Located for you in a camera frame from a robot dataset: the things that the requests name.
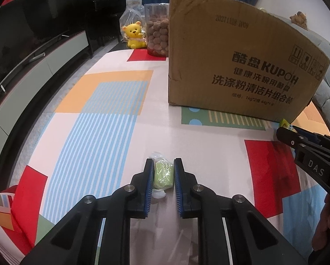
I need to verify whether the yellow bear figurine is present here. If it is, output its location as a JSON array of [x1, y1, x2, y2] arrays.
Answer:
[[121, 21, 147, 49]]

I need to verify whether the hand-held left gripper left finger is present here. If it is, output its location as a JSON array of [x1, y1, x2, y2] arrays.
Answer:
[[20, 158, 154, 265]]

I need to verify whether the person's right hand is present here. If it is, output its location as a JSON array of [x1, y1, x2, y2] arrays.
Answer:
[[309, 190, 330, 265]]

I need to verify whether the clear bag of nuts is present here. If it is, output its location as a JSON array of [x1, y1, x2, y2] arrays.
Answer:
[[119, 0, 146, 43]]

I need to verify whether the yellow-green snack packet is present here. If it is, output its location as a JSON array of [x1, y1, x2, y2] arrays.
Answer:
[[279, 119, 299, 133]]

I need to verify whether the small pale green candy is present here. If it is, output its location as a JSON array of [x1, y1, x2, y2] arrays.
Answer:
[[149, 151, 176, 199]]

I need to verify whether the brown cardboard box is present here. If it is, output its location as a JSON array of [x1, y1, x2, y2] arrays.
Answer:
[[167, 0, 330, 125]]

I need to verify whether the brown teddy bear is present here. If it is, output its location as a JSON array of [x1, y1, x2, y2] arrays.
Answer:
[[289, 11, 308, 30]]

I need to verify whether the black piano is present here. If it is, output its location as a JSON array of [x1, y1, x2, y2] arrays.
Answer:
[[57, 0, 127, 58]]

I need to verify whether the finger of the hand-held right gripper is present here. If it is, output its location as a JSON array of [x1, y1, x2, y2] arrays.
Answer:
[[276, 127, 305, 158], [292, 125, 330, 152]]

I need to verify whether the grey fabric sofa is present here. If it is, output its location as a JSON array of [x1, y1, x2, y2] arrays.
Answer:
[[298, 25, 330, 133]]

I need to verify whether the black curved television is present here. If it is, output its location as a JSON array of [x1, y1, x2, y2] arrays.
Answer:
[[0, 0, 80, 69]]

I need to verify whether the clear jar of brown nuts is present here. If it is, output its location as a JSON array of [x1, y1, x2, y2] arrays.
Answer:
[[144, 3, 170, 58]]

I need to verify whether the grey television cabinet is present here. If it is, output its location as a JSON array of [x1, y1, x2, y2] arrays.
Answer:
[[0, 30, 89, 188]]

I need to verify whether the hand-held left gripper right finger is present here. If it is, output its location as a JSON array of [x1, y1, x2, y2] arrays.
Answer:
[[174, 157, 307, 265]]

